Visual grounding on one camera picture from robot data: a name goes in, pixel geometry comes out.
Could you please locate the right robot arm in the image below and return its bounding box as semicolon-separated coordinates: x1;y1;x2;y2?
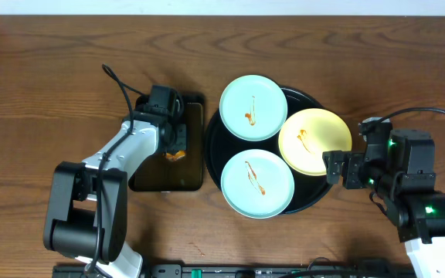
322;125;445;277

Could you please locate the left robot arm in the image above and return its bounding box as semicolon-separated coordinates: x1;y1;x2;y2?
43;104;186;277

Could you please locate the orange green sponge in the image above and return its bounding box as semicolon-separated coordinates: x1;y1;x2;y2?
165;151;186;161

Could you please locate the rectangular black water tray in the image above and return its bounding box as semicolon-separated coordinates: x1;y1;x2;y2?
128;93;205;192

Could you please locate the yellow plate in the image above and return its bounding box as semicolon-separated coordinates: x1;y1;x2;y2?
278;108;352;176

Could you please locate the round black tray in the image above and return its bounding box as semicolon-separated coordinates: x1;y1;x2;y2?
204;86;332;215

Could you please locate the light blue plate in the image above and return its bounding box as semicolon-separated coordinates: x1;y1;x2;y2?
219;75;288;141
220;149;295;219

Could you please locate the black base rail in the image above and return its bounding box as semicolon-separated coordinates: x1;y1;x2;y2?
51;263;416;278

